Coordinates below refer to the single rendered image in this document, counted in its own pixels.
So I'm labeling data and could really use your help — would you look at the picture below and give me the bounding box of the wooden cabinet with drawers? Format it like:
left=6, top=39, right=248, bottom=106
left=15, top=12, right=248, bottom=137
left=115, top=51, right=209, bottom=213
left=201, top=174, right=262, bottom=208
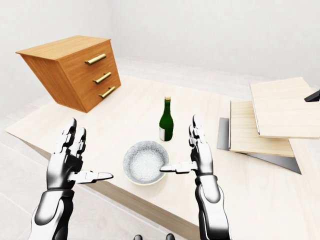
left=15, top=35, right=122, bottom=114

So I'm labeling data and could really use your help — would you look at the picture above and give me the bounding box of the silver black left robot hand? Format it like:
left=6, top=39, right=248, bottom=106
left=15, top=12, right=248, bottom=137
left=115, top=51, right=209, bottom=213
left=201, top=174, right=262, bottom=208
left=46, top=117, right=114, bottom=192

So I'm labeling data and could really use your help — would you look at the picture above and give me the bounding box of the green wine bottle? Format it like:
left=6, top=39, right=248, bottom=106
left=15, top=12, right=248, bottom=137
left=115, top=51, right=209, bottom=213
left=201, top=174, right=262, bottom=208
left=158, top=95, right=175, bottom=143

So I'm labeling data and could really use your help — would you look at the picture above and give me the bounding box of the black angular object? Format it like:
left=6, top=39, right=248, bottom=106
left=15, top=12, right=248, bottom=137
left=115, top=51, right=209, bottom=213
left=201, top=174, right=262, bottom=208
left=303, top=89, right=320, bottom=103

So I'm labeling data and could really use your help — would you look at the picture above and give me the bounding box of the wooden cabinet drawer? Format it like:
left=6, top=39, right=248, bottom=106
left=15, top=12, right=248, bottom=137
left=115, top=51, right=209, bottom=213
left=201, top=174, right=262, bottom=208
left=76, top=70, right=122, bottom=114
left=57, top=39, right=115, bottom=79
left=67, top=55, right=119, bottom=97

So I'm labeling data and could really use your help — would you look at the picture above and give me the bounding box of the brass drawer handle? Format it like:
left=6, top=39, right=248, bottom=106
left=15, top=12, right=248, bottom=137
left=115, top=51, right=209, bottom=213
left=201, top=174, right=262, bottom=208
left=92, top=72, right=112, bottom=85
left=84, top=53, right=107, bottom=66
left=98, top=86, right=116, bottom=100

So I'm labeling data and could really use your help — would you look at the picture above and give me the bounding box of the patterned glass bowl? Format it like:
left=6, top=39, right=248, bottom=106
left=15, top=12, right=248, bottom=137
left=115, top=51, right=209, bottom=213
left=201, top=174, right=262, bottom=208
left=122, top=140, right=171, bottom=186

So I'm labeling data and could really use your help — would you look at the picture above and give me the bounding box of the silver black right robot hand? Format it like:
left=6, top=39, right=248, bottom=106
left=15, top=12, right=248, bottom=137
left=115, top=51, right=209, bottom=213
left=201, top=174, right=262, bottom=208
left=159, top=114, right=218, bottom=178

